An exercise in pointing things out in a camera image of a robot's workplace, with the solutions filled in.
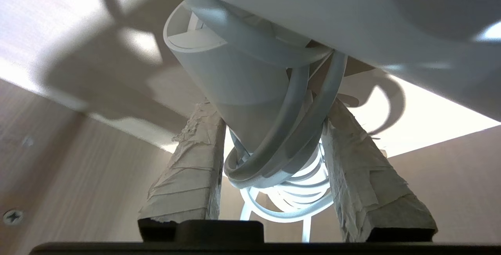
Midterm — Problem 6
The light wooden vanity drawer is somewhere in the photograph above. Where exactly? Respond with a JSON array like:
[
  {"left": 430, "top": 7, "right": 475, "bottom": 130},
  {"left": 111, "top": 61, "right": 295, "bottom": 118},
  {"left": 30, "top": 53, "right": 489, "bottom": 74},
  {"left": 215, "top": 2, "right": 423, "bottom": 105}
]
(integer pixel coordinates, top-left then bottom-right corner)
[{"left": 0, "top": 0, "right": 501, "bottom": 244}]

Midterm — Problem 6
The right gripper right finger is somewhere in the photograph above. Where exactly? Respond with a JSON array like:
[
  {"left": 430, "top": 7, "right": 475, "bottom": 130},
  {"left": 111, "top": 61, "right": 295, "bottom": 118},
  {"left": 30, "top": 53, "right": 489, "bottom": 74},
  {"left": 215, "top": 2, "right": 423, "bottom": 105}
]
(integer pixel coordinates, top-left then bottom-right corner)
[{"left": 321, "top": 98, "right": 438, "bottom": 243}]

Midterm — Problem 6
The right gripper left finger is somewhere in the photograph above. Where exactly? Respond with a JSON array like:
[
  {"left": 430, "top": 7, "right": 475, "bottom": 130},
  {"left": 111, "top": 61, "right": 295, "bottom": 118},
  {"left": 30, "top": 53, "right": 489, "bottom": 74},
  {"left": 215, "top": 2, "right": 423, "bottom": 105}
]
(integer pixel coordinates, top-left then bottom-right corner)
[{"left": 138, "top": 100, "right": 227, "bottom": 242}]

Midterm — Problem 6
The white hair dryer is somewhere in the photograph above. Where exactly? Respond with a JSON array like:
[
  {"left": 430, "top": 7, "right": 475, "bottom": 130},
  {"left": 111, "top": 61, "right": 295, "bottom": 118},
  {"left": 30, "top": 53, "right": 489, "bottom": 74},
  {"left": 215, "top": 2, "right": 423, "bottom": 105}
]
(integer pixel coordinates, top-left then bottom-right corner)
[{"left": 162, "top": 0, "right": 501, "bottom": 157}]

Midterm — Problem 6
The silver Phillips screw head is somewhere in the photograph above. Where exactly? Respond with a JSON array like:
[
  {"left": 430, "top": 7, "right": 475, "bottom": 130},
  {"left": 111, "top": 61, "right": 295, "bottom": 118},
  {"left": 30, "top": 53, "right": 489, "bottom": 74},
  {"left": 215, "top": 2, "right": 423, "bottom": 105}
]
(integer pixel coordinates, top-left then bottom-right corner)
[{"left": 3, "top": 210, "right": 24, "bottom": 225}]

